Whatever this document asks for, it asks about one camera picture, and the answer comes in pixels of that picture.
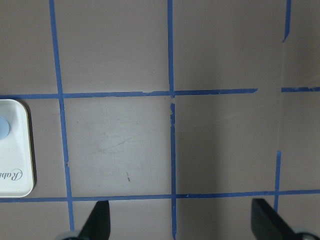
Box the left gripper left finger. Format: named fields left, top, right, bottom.
left=56, top=200, right=111, bottom=240

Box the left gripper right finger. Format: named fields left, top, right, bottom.
left=251, top=198, right=320, bottom=240

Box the front light blue cup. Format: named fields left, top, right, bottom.
left=0, top=115, right=11, bottom=140

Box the cream rabbit tray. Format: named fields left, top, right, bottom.
left=0, top=99, right=35, bottom=198

